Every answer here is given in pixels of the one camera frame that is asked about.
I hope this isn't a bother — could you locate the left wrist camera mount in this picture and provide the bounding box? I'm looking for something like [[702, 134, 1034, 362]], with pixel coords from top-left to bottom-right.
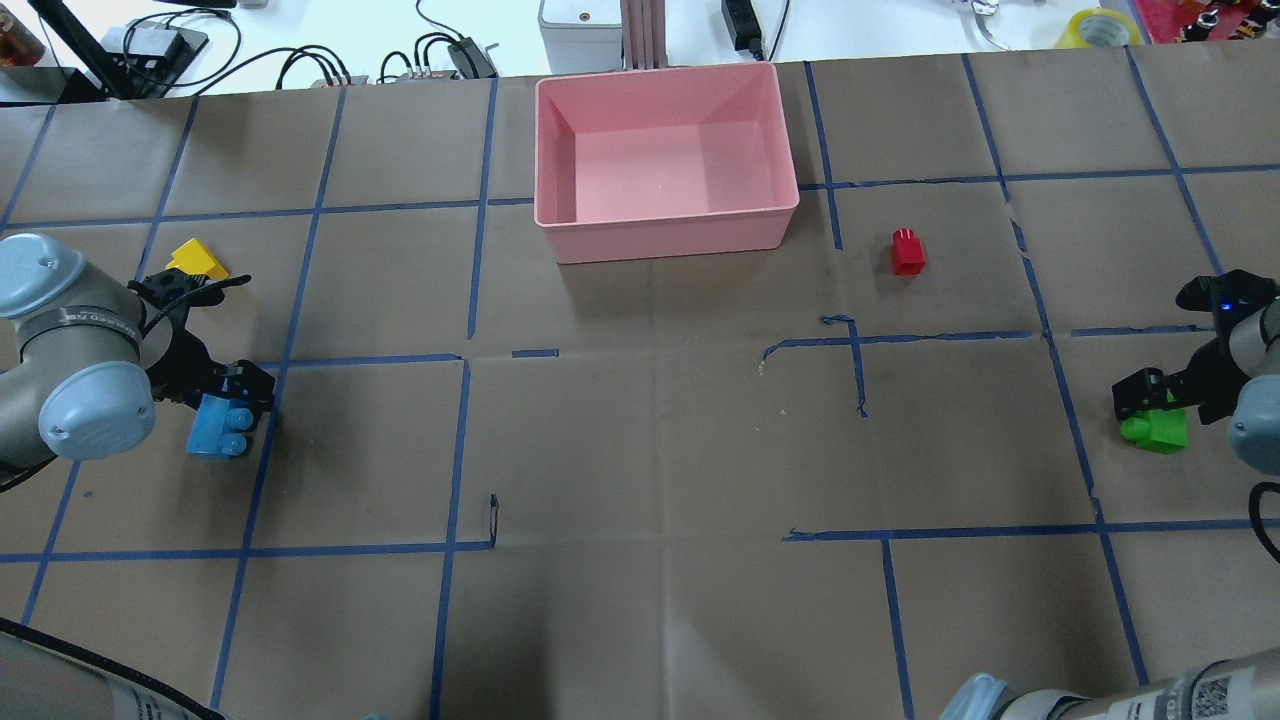
[[125, 268, 253, 336]]

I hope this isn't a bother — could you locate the aluminium profile post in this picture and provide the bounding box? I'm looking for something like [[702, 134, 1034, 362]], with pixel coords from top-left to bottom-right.
[[620, 0, 669, 70]]

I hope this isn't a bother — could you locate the yellow tape roll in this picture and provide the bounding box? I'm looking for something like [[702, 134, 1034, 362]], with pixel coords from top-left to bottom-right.
[[1053, 6, 1143, 49]]

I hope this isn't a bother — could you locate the red toy block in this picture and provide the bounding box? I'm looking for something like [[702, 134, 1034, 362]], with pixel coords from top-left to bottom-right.
[[890, 227, 927, 275]]

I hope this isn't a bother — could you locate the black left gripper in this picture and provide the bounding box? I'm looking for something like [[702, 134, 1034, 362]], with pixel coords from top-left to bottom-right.
[[150, 310, 276, 413]]

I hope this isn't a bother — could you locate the pink plastic box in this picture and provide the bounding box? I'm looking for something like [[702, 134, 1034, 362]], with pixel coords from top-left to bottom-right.
[[532, 61, 800, 265]]

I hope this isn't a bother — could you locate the yellow toy block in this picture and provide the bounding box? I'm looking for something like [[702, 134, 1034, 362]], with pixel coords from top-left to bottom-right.
[[165, 238, 230, 281]]

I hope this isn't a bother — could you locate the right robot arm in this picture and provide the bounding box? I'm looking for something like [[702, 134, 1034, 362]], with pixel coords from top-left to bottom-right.
[[941, 287, 1279, 719]]

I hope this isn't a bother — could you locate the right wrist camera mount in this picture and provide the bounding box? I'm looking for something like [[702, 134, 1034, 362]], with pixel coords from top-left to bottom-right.
[[1175, 269, 1277, 334]]

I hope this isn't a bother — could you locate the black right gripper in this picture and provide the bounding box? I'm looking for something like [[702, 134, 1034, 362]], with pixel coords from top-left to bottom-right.
[[1111, 340, 1251, 425]]

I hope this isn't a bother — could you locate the black cable bundle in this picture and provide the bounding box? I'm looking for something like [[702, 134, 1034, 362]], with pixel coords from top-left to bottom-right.
[[150, 0, 500, 91]]

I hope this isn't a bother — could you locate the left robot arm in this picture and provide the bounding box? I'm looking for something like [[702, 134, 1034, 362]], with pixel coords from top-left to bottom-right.
[[1, 233, 275, 719]]

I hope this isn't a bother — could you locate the blue toy block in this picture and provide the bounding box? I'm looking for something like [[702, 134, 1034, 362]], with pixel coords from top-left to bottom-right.
[[186, 395, 259, 461]]

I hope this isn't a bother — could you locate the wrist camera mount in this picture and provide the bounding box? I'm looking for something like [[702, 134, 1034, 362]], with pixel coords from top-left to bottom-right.
[[1175, 269, 1277, 334], [125, 268, 253, 336]]

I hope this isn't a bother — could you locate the black power adapter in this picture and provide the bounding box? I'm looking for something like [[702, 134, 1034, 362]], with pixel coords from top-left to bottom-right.
[[719, 0, 765, 61]]

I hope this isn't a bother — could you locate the green toy block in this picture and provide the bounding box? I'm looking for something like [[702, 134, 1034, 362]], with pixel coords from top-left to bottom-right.
[[1119, 407, 1189, 455]]

